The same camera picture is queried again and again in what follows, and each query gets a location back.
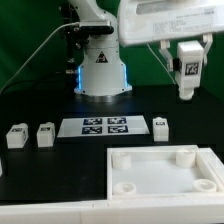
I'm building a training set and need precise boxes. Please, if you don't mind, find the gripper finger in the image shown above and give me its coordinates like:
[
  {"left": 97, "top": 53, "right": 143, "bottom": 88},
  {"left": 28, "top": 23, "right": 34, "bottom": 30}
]
[
  {"left": 159, "top": 40, "right": 174, "bottom": 72},
  {"left": 202, "top": 33, "right": 213, "bottom": 65}
]

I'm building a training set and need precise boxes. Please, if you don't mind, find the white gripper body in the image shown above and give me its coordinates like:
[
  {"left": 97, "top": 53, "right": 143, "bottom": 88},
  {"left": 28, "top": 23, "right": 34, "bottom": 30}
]
[{"left": 118, "top": 0, "right": 224, "bottom": 46}]

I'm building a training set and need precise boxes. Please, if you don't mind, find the white square tabletop part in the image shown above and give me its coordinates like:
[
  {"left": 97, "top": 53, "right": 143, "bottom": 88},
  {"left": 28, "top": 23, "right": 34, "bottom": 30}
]
[{"left": 107, "top": 145, "right": 224, "bottom": 200}]

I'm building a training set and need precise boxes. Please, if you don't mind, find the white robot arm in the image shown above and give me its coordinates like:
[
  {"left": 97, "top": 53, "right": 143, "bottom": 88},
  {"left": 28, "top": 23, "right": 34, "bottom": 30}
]
[{"left": 68, "top": 0, "right": 224, "bottom": 101}]

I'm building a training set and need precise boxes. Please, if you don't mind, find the white sheet with markers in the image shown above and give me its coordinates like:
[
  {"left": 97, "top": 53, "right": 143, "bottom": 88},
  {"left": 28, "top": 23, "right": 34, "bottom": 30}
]
[{"left": 58, "top": 115, "right": 149, "bottom": 138}]

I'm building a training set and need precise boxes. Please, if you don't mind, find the grey cable right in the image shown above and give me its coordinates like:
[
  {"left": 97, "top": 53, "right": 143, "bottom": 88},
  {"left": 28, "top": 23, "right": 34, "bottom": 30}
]
[{"left": 146, "top": 43, "right": 178, "bottom": 84}]

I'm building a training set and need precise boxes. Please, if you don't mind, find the grey cable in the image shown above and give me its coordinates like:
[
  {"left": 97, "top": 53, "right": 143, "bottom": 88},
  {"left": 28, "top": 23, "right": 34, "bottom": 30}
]
[
  {"left": 0, "top": 21, "right": 81, "bottom": 96},
  {"left": 146, "top": 43, "right": 178, "bottom": 84}
]

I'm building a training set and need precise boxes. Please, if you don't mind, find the black camera on stand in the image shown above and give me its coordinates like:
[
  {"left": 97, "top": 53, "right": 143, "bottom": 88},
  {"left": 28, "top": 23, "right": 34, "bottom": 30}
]
[{"left": 59, "top": 3, "right": 114, "bottom": 74}]

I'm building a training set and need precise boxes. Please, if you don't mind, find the grey cable left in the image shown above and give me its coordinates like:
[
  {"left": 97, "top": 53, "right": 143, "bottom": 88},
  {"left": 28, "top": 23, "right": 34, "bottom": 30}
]
[{"left": 0, "top": 21, "right": 81, "bottom": 96}]

